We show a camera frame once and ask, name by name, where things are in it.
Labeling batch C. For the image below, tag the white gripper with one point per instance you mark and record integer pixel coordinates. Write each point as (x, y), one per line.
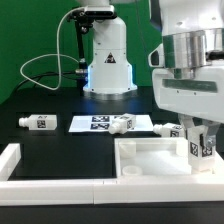
(201, 97)

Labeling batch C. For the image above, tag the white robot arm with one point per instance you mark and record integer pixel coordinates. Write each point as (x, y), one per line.
(181, 40)

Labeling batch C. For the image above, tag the white square tabletop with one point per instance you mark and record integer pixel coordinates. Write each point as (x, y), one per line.
(153, 156)

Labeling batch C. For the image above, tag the white tag sheet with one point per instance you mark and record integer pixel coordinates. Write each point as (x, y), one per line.
(100, 123)

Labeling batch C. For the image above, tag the white U-shaped fence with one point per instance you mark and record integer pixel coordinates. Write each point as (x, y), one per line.
(125, 189)

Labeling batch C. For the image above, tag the black camera on stand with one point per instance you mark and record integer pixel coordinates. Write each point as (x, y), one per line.
(84, 17)

